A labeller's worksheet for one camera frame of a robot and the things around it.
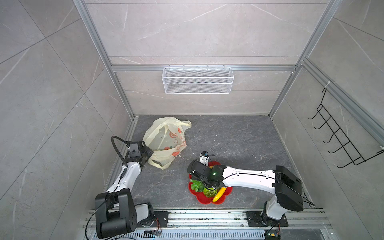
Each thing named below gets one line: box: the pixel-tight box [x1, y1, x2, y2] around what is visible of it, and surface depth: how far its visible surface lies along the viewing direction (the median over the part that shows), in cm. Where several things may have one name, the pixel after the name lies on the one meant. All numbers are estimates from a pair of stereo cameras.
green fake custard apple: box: [203, 187, 218, 198], surface depth 78 cm
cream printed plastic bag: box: [142, 116, 192, 170], surface depth 95 cm
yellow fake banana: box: [212, 187, 227, 202], surface depth 79 cm
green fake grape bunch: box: [190, 179, 205, 193], surface depth 76 cm
